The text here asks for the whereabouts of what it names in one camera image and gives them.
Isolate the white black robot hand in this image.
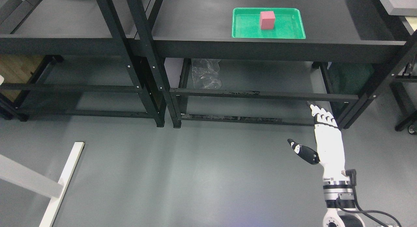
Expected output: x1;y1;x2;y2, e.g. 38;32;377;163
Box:
287;101;350;184

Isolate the pink foam block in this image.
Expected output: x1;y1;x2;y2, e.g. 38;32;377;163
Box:
259;10;276;30

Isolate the black metal right shelf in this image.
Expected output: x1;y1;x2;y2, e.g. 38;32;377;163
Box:
127;0;416;129

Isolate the black metal shelf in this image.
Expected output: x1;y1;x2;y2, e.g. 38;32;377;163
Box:
127;0;416;129
1;0;165;127

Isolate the black shelf far right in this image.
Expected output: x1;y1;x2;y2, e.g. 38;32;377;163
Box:
379;0;416;135

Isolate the green plastic tray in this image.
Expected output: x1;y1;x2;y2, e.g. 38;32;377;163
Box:
231;8;306;39

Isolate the black metal left shelf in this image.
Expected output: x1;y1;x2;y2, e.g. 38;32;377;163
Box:
1;0;165;127

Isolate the clear plastic bag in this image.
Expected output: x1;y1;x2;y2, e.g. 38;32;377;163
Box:
192;58;222;90

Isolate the white height-adjustable table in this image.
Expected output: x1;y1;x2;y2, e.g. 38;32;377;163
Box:
0;141;85;227

